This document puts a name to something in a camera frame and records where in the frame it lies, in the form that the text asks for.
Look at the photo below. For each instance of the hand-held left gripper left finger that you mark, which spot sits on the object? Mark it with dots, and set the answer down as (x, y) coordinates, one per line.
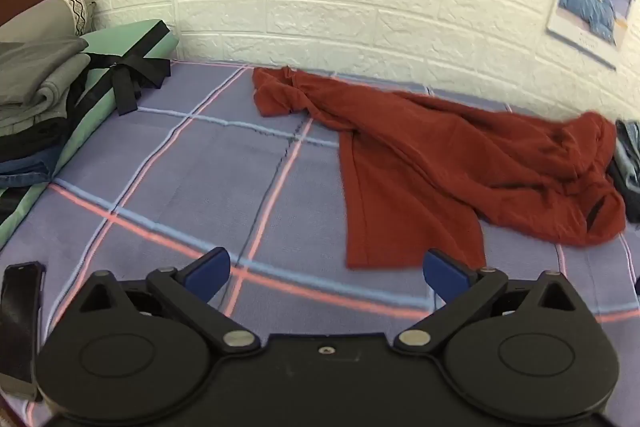
(210, 268)

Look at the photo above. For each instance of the black phone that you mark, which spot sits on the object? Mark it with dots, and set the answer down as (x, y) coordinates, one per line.
(20, 322)

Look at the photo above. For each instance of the black cloth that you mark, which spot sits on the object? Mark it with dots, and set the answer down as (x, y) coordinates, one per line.
(625, 197)

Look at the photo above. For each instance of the patterned grey pillow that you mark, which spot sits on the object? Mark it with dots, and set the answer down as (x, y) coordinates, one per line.
(77, 9)

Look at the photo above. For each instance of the purple plaid bedsheet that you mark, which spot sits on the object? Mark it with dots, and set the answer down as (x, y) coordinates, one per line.
(200, 157)

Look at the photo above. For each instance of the grey folded clothes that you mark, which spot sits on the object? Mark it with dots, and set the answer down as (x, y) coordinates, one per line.
(35, 62)

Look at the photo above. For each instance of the dark blue folded jeans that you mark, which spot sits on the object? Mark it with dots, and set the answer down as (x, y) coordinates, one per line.
(25, 169)

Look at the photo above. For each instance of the green folded mat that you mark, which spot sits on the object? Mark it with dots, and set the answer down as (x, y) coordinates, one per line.
(125, 39)

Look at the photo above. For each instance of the black folded garment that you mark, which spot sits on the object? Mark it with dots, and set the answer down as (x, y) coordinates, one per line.
(30, 139)

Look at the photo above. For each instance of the red pants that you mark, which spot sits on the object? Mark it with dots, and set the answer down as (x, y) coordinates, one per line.
(425, 157)

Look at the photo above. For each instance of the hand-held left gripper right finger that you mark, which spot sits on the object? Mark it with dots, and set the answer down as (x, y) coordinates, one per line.
(445, 272)

